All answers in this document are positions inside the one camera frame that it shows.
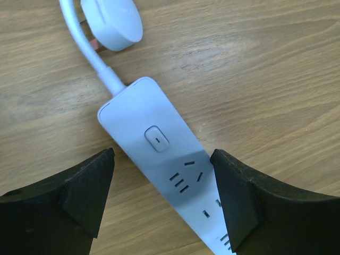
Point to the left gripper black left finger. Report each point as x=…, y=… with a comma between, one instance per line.
x=60, y=214

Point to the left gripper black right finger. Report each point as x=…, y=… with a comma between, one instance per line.
x=266, y=216

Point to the blue power strip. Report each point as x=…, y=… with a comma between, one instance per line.
x=148, y=128

